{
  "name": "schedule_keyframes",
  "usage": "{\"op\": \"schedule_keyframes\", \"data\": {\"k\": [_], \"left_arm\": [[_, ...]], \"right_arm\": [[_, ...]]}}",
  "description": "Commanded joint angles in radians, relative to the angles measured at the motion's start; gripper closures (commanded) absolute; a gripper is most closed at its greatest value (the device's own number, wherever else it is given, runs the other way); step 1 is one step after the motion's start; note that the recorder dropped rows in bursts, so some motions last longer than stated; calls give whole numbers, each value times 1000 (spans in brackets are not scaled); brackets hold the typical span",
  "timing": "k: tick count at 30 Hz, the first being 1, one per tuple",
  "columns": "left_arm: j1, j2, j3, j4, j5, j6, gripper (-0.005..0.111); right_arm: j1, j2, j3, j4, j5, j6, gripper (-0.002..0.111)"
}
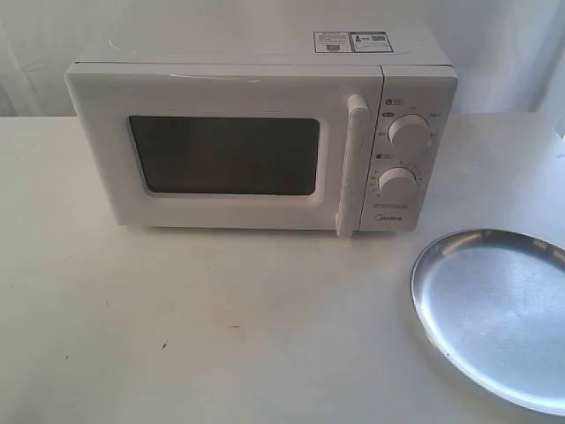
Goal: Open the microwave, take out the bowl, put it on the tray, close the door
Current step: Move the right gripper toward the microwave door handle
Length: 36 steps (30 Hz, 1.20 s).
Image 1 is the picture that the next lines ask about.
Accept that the white microwave oven body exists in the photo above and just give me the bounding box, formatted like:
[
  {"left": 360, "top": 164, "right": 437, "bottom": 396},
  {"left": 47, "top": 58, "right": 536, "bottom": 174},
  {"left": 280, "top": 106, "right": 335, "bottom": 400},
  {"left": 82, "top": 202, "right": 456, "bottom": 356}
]
[{"left": 71, "top": 17, "right": 457, "bottom": 234}]

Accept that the white printed label sticker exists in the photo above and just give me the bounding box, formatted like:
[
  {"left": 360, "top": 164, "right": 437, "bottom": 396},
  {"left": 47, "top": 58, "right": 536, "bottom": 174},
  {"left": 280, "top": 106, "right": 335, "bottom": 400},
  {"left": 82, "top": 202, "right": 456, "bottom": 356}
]
[{"left": 313, "top": 31, "right": 394, "bottom": 54}]

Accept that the lower white control knob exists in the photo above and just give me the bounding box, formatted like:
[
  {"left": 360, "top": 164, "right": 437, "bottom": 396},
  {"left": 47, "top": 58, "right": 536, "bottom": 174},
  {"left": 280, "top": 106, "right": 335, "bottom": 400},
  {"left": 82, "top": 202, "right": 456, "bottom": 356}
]
[{"left": 378, "top": 167, "right": 417, "bottom": 200}]

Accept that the white control knob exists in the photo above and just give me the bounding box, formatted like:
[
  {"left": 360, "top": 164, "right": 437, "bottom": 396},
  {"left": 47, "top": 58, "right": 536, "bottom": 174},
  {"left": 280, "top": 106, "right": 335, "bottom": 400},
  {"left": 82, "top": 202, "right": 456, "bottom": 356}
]
[
  {"left": 388, "top": 114, "right": 432, "bottom": 149},
  {"left": 378, "top": 167, "right": 417, "bottom": 200}
]

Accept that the upper white control knob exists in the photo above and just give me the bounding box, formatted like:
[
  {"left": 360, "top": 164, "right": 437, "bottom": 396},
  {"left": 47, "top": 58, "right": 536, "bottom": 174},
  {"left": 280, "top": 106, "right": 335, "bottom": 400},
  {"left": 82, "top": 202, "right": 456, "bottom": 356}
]
[{"left": 388, "top": 114, "right": 432, "bottom": 149}]

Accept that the round silver metal tray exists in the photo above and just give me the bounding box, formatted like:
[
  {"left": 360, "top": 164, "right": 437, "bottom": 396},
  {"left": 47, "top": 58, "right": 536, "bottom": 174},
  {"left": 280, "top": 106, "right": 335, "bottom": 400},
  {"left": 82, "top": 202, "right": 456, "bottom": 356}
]
[{"left": 411, "top": 229, "right": 564, "bottom": 417}]

